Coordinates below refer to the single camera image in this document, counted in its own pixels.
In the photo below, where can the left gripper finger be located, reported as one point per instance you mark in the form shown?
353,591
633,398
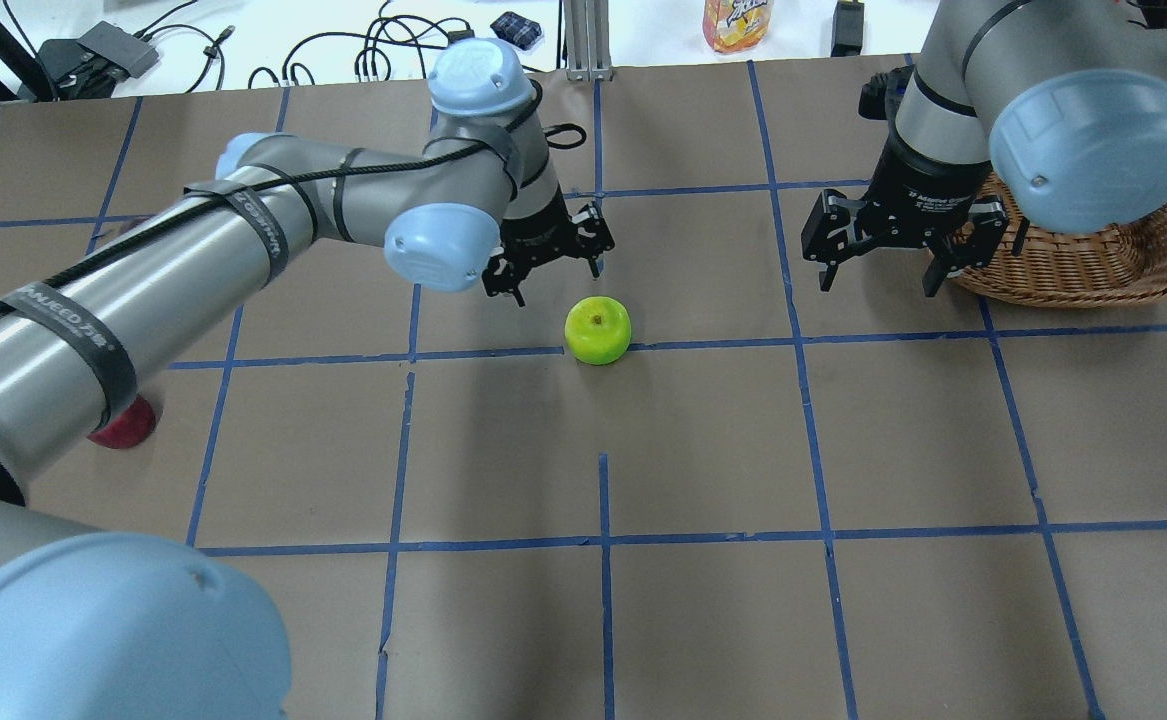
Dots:
589,238
504,277

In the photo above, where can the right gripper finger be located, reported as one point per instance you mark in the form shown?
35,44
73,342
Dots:
831,235
968,248

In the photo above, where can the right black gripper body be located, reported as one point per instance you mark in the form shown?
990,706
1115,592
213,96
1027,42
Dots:
923,190

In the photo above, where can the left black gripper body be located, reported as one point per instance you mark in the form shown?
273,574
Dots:
537,225

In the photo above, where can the green apple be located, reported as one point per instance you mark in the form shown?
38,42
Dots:
598,330

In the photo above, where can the red yellow apple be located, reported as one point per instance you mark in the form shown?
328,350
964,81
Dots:
131,428

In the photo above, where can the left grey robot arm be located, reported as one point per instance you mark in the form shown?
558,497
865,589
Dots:
113,624

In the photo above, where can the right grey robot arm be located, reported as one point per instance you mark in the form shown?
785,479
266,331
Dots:
1056,108

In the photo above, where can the brown wicker basket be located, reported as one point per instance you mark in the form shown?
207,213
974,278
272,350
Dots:
1118,266

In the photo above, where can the black power adapter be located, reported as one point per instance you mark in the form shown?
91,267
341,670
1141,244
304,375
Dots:
848,28

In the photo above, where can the orange juice bottle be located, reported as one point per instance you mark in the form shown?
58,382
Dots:
734,26

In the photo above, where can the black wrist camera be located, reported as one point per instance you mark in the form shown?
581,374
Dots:
880,97

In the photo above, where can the aluminium frame post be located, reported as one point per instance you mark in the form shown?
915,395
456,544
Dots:
585,27

